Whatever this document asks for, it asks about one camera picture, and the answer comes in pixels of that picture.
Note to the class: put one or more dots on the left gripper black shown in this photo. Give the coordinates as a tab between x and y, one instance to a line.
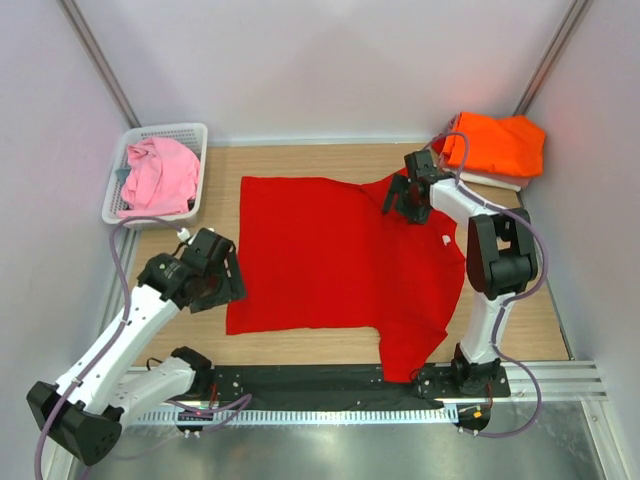
234	283

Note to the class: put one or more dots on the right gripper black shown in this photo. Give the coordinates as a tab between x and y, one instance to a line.
399	184

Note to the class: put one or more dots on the red t shirt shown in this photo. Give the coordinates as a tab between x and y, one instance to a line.
319	253
438	143

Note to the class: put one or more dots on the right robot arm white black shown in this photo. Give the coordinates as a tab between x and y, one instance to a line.
501	259

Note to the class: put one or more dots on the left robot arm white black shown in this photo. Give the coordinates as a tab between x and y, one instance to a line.
90	437

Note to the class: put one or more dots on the red folded t shirt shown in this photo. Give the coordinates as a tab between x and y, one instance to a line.
438	143

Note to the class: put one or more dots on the white folded t shirt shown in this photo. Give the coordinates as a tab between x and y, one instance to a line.
488	181

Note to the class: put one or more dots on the orange folded t shirt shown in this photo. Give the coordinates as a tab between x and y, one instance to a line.
510	146

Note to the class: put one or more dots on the white plastic basket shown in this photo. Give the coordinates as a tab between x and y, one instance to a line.
193	136

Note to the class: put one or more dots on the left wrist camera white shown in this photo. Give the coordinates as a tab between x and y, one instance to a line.
185	236

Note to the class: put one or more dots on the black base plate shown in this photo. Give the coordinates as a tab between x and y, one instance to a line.
337	388

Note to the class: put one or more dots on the white slotted cable duct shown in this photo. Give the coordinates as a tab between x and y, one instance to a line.
168	415

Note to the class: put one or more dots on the left corner aluminium post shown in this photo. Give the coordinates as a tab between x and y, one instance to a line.
87	39

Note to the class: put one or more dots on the corner aluminium post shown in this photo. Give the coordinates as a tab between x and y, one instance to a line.
562	36
87	39

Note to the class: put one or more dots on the right corner aluminium post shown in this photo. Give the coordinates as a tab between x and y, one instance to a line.
562	36

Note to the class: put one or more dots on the aluminium rail frame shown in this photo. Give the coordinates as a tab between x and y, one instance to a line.
550	382

